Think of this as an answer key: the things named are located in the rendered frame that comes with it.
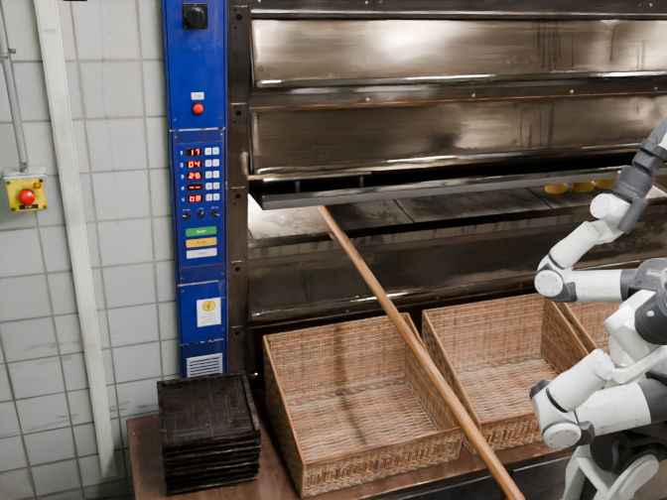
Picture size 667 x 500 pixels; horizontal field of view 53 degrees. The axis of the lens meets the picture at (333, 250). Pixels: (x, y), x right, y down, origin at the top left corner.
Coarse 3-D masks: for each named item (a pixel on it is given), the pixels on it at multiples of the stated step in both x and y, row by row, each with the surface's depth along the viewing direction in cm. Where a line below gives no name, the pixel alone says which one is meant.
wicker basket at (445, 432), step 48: (288, 336) 231; (336, 336) 239; (384, 336) 245; (288, 384) 236; (384, 384) 251; (432, 384) 233; (288, 432) 210; (336, 432) 229; (384, 432) 231; (432, 432) 232; (336, 480) 207
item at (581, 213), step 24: (480, 216) 245; (504, 216) 246; (528, 216) 248; (552, 216) 250; (576, 216) 254; (264, 240) 218; (288, 240) 220; (312, 240) 221; (336, 240) 223; (360, 240) 226; (384, 240) 229; (408, 240) 233
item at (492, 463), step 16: (320, 208) 236; (336, 224) 225; (352, 256) 210; (368, 272) 202; (384, 304) 189; (400, 320) 182; (416, 352) 172; (432, 368) 167; (448, 400) 158; (464, 416) 153; (464, 432) 152; (480, 448) 146; (496, 464) 142; (496, 480) 140; (512, 480) 139; (512, 496) 136
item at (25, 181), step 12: (12, 168) 175; (36, 168) 176; (12, 180) 171; (24, 180) 171; (36, 180) 172; (12, 192) 172; (36, 192) 174; (48, 192) 176; (12, 204) 174; (36, 204) 176; (48, 204) 177
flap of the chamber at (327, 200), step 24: (480, 168) 231; (504, 168) 231; (528, 168) 232; (552, 168) 233; (576, 168) 233; (264, 192) 198; (384, 192) 201; (408, 192) 204; (432, 192) 207; (456, 192) 210
